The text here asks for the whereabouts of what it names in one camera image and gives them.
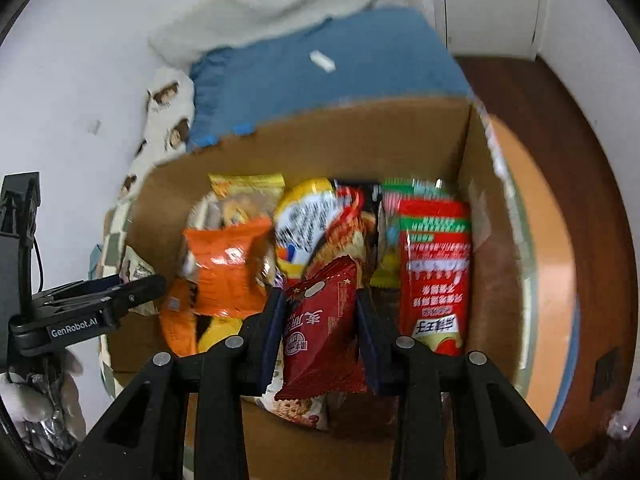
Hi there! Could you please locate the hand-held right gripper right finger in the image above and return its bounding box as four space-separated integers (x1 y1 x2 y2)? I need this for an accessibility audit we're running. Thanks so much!
354 290 581 480

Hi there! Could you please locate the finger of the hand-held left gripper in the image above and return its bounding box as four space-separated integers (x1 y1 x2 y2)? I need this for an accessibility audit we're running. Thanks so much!
30 275 167 320
31 274 122 307

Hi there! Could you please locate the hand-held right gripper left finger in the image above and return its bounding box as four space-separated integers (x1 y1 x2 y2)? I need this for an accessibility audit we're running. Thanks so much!
57 287 287 480

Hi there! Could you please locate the dark red snack packet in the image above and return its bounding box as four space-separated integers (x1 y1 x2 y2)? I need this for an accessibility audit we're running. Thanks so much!
274 256 369 402

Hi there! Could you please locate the brown cardboard box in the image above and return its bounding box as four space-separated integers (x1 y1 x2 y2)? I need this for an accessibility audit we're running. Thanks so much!
102 95 538 480

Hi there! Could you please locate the person's left hand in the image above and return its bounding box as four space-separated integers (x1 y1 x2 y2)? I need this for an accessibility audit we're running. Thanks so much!
0 350 86 441

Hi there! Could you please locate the green white checkered cloth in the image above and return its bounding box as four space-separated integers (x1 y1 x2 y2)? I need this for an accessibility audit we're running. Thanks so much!
87 200 133 401

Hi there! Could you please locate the bright yellow packet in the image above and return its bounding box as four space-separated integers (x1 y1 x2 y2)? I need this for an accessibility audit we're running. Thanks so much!
196 314 246 355

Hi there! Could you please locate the yellow green small packet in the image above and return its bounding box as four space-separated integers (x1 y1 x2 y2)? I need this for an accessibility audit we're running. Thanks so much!
371 252 402 289

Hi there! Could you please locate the white cereal snack packet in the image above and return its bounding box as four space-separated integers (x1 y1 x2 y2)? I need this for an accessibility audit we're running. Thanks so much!
250 360 332 432

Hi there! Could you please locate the red black noodle packet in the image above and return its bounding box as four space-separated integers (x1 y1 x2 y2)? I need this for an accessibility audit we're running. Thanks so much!
310 180 383 281

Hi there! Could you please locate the yellow white snack packet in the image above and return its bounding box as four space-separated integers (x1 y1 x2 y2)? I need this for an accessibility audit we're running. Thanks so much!
272 177 338 281

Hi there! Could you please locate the bear print cloth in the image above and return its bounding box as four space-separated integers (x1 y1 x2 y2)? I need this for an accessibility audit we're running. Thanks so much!
120 67 197 201

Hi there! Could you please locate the round orange table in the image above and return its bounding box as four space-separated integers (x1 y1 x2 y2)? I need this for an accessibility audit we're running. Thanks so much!
480 110 583 433

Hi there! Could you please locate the small black object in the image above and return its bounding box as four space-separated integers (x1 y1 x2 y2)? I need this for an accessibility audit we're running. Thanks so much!
590 347 623 403

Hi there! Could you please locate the blue cushion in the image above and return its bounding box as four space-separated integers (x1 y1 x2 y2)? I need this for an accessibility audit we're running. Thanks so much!
187 7 476 153

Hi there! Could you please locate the small white tag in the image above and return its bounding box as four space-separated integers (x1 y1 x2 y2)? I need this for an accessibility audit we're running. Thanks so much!
309 50 337 74

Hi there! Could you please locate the white fluffy blanket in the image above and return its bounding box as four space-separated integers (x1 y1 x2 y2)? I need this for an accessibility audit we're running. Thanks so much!
147 0 431 68

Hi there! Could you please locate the white cabinet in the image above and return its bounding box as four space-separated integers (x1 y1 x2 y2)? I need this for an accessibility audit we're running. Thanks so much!
427 0 551 61

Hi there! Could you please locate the black cable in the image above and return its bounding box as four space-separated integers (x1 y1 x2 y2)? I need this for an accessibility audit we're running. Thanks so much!
30 232 47 293

